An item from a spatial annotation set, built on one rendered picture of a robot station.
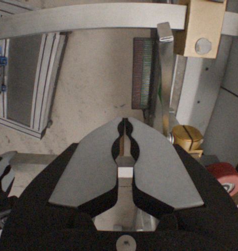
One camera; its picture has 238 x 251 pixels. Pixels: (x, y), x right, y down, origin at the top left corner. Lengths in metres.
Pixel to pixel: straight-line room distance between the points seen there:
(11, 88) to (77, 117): 0.53
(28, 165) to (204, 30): 0.37
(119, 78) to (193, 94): 0.68
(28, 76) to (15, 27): 0.77
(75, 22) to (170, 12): 0.12
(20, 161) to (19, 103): 0.83
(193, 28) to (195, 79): 0.27
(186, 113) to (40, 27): 0.45
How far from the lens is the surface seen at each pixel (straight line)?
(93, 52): 1.06
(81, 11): 0.23
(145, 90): 0.36
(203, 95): 0.51
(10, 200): 0.27
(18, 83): 1.09
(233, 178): 0.29
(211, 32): 0.24
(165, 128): 0.18
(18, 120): 1.23
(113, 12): 0.22
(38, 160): 0.33
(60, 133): 1.41
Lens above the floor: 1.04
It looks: 58 degrees down
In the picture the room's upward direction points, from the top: 177 degrees counter-clockwise
